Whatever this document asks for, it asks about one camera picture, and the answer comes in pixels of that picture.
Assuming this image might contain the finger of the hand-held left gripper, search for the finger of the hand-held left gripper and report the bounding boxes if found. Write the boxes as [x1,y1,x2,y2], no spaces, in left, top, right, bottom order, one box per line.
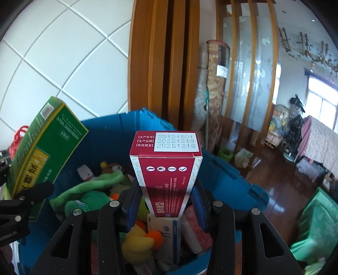
[0,149,12,170]
[11,181,55,209]

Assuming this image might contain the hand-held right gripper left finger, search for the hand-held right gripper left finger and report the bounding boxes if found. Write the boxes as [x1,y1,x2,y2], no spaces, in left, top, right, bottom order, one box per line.
[30,184,144,275]

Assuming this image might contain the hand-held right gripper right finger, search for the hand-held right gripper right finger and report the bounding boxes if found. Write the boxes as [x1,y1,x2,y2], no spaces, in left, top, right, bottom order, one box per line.
[189,185,304,275]

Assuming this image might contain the yellow duck plush toy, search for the yellow duck plush toy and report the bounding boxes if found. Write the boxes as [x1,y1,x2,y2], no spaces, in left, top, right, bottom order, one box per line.
[121,221,164,258]

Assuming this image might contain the blue plastic crate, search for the blue plastic crate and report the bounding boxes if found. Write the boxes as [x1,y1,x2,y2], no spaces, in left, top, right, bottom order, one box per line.
[16,107,270,275]

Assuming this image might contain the green frog plush toy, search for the green frog plush toy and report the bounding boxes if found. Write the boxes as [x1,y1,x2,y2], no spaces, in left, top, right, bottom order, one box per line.
[50,172,127,221]

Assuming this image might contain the long dark red box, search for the long dark red box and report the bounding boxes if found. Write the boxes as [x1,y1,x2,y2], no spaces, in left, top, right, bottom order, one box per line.
[129,131,203,219]

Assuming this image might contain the green cardboard box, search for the green cardboard box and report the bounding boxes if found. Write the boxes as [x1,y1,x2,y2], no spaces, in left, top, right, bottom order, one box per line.
[6,96,89,223]

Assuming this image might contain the red bear-face carry case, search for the red bear-face carry case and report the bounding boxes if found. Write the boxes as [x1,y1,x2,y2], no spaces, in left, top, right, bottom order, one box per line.
[9,125,29,160]

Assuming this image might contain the white blue medicine box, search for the white blue medicine box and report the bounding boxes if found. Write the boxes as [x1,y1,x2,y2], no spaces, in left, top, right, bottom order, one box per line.
[146,213,185,265]

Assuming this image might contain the brown plush toy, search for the brown plush toy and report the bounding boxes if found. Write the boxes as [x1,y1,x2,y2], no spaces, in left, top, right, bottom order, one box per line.
[100,161,124,176]

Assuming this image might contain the small pink tissue pack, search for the small pink tissue pack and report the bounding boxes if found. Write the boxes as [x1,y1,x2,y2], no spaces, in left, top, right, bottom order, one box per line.
[77,164,95,182]

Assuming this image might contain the green plastic bucket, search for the green plastic bucket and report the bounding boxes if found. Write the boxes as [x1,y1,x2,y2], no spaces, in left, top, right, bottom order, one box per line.
[218,147,234,162]

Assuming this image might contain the green white tissue package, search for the green white tissue package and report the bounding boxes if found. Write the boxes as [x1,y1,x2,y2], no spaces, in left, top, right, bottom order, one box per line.
[234,148,254,168]

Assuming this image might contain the green cloth-covered furniture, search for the green cloth-covered furniture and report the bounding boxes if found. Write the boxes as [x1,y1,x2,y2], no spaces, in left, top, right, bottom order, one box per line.
[289,188,338,275]

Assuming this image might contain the pile of plastic bags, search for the pile of plastic bags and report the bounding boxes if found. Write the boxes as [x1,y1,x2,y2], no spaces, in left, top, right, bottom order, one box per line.
[267,104,291,149]

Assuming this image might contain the black coat rack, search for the black coat rack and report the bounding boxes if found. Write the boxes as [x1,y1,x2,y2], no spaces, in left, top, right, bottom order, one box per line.
[284,94,305,162]

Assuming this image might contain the rolled patterned carpet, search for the rolled patterned carpet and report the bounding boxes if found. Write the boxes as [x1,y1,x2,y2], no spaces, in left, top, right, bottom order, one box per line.
[194,40,230,154]

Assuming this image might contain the floral cloth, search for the floral cloth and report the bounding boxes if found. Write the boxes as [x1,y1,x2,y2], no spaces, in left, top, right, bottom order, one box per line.
[298,115,338,183]

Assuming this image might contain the wooden frosted glass partition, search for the wooden frosted glass partition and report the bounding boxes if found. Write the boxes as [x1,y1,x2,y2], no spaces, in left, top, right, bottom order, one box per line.
[215,0,280,133]

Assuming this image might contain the window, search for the window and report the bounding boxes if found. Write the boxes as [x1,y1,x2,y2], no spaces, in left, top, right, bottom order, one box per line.
[304,69,338,117]

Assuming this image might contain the wooden door frame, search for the wooden door frame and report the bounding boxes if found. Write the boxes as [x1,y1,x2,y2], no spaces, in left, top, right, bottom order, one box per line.
[128,0,201,149]

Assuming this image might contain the wall branch decoration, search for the wall branch decoration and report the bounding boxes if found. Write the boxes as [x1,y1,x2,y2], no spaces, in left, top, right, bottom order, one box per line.
[278,26,338,72]

